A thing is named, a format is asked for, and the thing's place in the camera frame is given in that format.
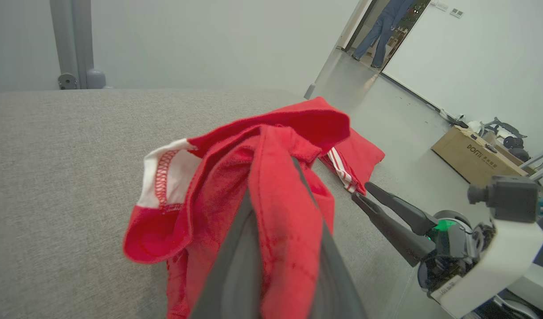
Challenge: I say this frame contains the red white-striped shorts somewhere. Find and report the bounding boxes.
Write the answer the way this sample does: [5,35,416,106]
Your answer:
[123,97,352,319]

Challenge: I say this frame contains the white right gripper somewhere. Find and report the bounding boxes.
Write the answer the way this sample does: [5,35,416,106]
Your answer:
[351,181,543,318]

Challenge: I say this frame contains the brown cardboard box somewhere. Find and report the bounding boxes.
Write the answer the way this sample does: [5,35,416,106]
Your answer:
[431,125,530,187]

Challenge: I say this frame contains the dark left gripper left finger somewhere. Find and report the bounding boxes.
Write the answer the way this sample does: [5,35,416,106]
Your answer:
[189,188,266,319]

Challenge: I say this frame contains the black and white gear pile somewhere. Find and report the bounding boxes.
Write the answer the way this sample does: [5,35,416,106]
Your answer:
[466,117,531,162]

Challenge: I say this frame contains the silver metal frame rails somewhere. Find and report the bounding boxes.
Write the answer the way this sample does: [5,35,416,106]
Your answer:
[519,144,543,182]

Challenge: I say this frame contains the dark grey post bracket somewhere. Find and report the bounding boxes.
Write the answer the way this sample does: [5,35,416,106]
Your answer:
[57,73,78,90]

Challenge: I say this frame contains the person in blue clothes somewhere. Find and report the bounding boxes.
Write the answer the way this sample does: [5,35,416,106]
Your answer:
[352,0,416,69]

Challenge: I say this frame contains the grey metal wall post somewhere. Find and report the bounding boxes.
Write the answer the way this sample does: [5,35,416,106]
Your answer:
[50,0,94,89]

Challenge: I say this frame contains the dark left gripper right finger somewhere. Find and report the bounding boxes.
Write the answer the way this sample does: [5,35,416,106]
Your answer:
[292,156,367,319]

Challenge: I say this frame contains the red basketball jersey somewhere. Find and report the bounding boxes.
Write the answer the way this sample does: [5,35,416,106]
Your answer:
[318,128,386,195]

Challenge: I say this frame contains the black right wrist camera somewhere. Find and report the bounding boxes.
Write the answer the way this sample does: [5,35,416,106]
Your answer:
[468,175,541,223]

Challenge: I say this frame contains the grey fabric sofa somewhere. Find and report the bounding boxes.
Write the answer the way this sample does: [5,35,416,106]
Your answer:
[0,88,431,319]

